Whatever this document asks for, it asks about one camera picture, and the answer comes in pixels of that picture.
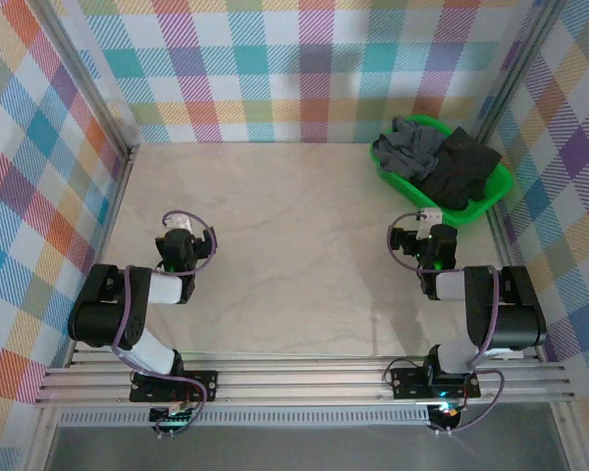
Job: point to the controller board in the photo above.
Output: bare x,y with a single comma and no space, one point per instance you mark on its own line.
446,415
169,418

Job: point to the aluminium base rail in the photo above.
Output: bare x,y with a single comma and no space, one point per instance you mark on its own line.
299,382

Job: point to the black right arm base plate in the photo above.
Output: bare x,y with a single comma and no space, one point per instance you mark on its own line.
407,382

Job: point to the grey t-shirt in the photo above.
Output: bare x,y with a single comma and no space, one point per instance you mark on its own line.
405,149

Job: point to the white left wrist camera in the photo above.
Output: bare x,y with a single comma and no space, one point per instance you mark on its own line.
180,222

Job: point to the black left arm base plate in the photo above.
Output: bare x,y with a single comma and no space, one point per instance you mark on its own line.
149,390

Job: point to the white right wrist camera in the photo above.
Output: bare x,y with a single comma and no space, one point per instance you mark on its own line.
431,218

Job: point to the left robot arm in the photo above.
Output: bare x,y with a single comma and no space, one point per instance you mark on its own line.
105,309

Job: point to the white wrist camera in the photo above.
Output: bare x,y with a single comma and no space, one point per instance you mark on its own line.
431,218
180,222

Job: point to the right controller board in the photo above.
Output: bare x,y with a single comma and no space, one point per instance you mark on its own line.
446,415

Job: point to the left controller board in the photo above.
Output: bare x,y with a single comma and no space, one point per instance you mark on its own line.
169,418

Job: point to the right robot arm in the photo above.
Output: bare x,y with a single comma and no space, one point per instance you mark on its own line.
515,314

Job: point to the black t-shirt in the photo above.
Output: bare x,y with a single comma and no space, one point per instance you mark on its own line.
459,169

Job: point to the green plastic basket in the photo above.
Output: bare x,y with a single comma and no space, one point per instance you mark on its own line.
496,184

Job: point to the aluminium frame post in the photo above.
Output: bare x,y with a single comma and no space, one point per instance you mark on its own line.
515,68
95,86

